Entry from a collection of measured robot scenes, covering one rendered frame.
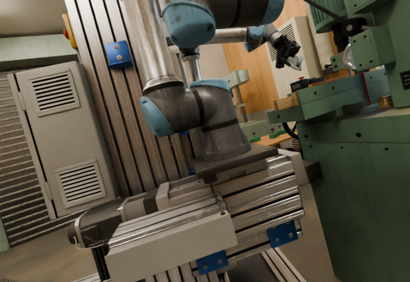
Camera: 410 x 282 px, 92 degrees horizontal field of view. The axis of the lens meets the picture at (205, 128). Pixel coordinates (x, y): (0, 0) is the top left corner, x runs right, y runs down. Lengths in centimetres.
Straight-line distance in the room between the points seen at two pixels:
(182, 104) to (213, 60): 371
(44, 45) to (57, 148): 295
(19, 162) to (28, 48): 154
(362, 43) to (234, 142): 55
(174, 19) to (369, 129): 75
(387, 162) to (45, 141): 111
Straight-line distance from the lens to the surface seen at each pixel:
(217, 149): 55
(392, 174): 91
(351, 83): 105
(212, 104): 55
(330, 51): 259
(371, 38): 87
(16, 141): 374
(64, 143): 77
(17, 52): 369
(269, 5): 41
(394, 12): 94
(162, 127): 51
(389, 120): 85
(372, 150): 91
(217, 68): 418
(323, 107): 90
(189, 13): 32
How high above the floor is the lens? 93
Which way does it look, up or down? 2 degrees down
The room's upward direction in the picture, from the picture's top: 15 degrees counter-clockwise
